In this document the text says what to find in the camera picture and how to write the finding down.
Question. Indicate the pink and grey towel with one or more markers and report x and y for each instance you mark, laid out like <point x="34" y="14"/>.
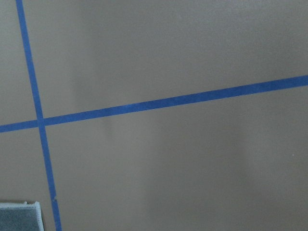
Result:
<point x="21" y="217"/>

